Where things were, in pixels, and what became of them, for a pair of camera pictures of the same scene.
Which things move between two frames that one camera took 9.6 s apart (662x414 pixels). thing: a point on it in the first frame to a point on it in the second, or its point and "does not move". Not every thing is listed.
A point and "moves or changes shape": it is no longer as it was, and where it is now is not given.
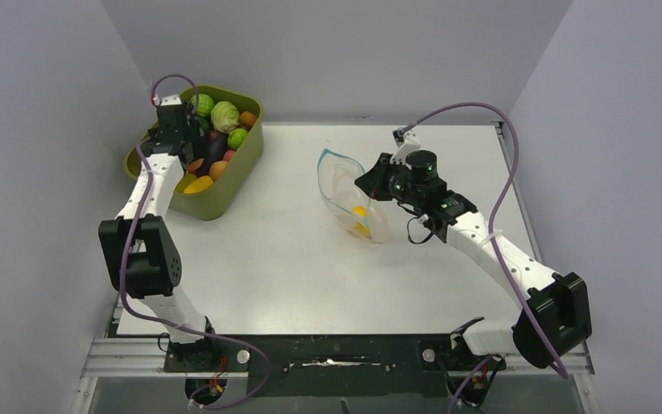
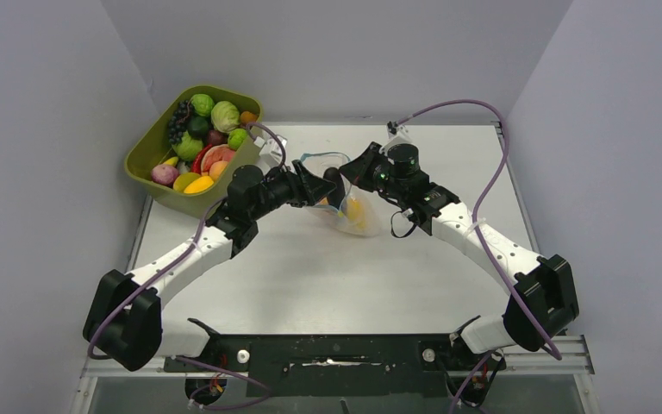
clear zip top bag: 352,204 moves or changes shape
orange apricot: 216,168 does not move
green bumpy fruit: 205,104 does not move
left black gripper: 199,147 to 315,186
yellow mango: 197,185 does not move
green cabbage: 225,116 does not move
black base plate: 333,364 does not move
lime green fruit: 236,137 does not move
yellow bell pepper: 360,228 to 356,212
